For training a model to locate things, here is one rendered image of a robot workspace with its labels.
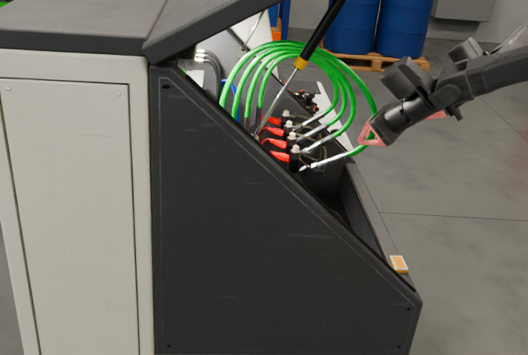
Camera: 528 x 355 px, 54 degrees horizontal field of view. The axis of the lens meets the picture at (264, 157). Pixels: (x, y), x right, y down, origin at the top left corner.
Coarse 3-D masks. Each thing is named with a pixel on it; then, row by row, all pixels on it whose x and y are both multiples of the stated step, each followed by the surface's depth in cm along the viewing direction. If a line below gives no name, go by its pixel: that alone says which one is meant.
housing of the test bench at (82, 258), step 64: (64, 0) 103; (128, 0) 108; (0, 64) 84; (64, 64) 85; (128, 64) 85; (0, 128) 89; (64, 128) 90; (128, 128) 91; (0, 192) 94; (64, 192) 95; (128, 192) 96; (64, 256) 102; (128, 256) 103; (64, 320) 109; (128, 320) 110
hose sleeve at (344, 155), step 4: (344, 152) 121; (336, 156) 122; (340, 156) 121; (344, 156) 120; (348, 156) 120; (324, 160) 123; (328, 160) 122; (332, 160) 122; (336, 160) 122; (340, 160) 121; (320, 164) 123; (324, 164) 123; (328, 164) 123; (332, 164) 123; (320, 168) 124
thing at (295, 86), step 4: (284, 80) 233; (292, 80) 234; (296, 80) 234; (292, 84) 229; (296, 84) 229; (300, 84) 230; (304, 84) 230; (308, 84) 230; (312, 84) 231; (316, 84) 231; (288, 88) 224; (292, 88) 224; (296, 88) 224; (300, 88) 225; (304, 88) 225; (308, 88) 226; (312, 88) 226; (316, 88) 226; (292, 92) 220; (296, 92) 220; (308, 92) 221; (312, 92) 221; (316, 92) 222; (320, 92) 222
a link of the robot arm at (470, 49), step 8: (464, 40) 124; (472, 40) 124; (456, 48) 122; (464, 48) 122; (472, 48) 122; (480, 48) 125; (456, 56) 123; (464, 56) 122; (472, 56) 122; (480, 56) 124
